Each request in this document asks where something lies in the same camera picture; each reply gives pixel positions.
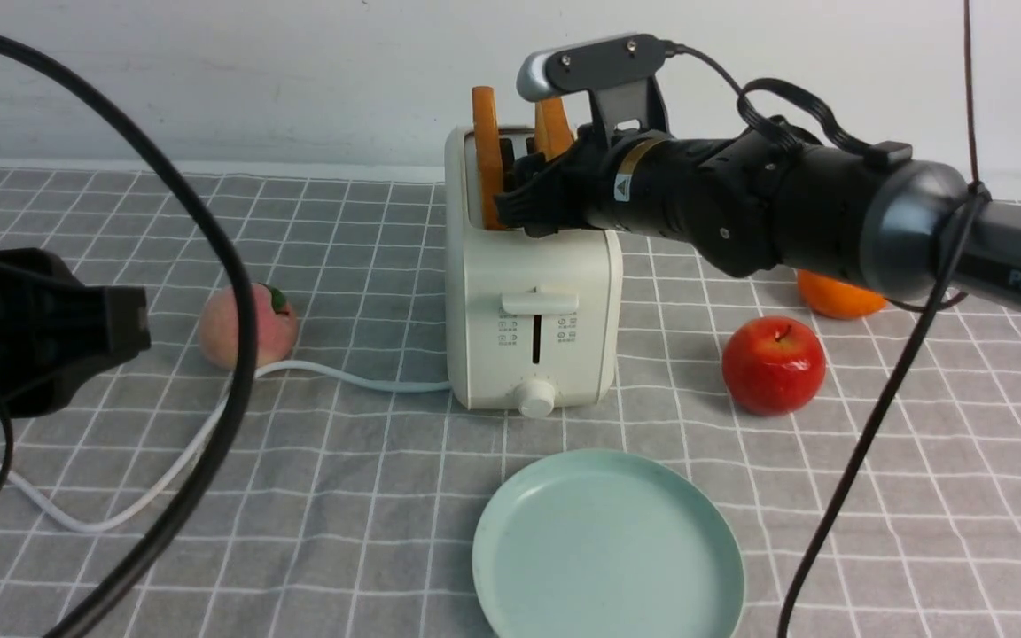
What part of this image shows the white power cable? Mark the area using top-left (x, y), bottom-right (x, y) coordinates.
top-left (0, 360), bottom-right (452, 534)

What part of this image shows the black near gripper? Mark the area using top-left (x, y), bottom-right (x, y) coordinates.
top-left (0, 247), bottom-right (152, 418)

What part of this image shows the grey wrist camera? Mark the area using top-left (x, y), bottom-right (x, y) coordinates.
top-left (516, 33), bottom-right (668, 141)

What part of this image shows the grey checked tablecloth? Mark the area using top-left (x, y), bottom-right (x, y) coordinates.
top-left (0, 168), bottom-right (1021, 637)

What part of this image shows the thick black near cable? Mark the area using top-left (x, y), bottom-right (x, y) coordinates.
top-left (0, 22), bottom-right (260, 638)

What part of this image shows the light green round plate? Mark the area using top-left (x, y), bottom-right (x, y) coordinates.
top-left (471, 449), bottom-right (746, 637)

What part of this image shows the orange persimmon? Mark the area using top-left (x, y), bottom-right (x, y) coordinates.
top-left (797, 269), bottom-right (890, 320)

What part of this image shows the red apple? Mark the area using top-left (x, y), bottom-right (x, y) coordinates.
top-left (721, 315), bottom-right (828, 416)

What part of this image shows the toast slice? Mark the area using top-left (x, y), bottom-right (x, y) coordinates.
top-left (534, 97), bottom-right (574, 161)
top-left (471, 86), bottom-right (507, 231)

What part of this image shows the pink peach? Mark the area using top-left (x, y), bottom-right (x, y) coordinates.
top-left (196, 283), bottom-right (299, 370)

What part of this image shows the white two-slot toaster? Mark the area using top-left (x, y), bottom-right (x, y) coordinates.
top-left (443, 126), bottom-right (623, 418)

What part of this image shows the black camera cable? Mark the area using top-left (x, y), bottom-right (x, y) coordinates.
top-left (661, 0), bottom-right (994, 638)

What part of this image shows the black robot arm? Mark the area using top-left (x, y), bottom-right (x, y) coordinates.
top-left (0, 129), bottom-right (1021, 418)

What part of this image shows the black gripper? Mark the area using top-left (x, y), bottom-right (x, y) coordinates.
top-left (495, 126), bottom-right (680, 238)

